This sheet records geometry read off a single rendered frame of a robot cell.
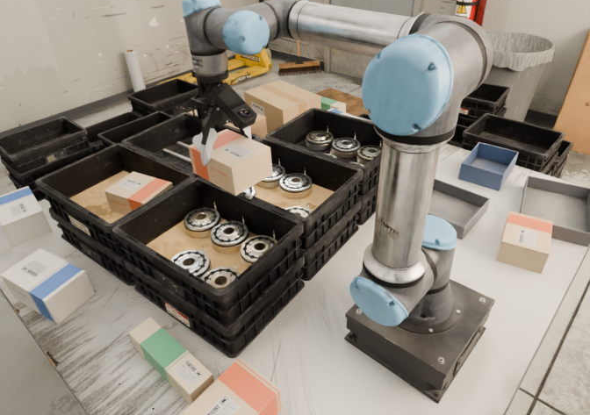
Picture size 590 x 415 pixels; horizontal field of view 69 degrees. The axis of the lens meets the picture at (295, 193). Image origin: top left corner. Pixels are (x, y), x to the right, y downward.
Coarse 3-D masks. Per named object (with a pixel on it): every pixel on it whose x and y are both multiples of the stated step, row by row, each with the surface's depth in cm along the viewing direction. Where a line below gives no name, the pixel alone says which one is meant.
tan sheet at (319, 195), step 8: (256, 184) 140; (256, 192) 136; (264, 192) 136; (272, 192) 136; (280, 192) 136; (312, 192) 135; (320, 192) 135; (328, 192) 134; (264, 200) 132; (272, 200) 132; (280, 200) 132; (288, 200) 132; (296, 200) 132; (304, 200) 131; (312, 200) 131; (320, 200) 131; (312, 208) 128
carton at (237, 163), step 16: (192, 144) 103; (224, 144) 102; (240, 144) 102; (256, 144) 101; (192, 160) 104; (224, 160) 96; (240, 160) 96; (256, 160) 98; (208, 176) 102; (224, 176) 97; (240, 176) 96; (256, 176) 100; (240, 192) 98
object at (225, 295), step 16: (176, 192) 120; (224, 192) 120; (144, 208) 114; (128, 240) 103; (288, 240) 102; (144, 256) 102; (160, 256) 99; (272, 256) 98; (176, 272) 95; (256, 272) 95; (208, 288) 90; (240, 288) 92
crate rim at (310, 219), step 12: (276, 144) 142; (312, 156) 134; (348, 168) 128; (360, 168) 126; (348, 180) 122; (360, 180) 125; (336, 192) 117; (264, 204) 114; (324, 204) 112; (300, 216) 109; (312, 216) 108
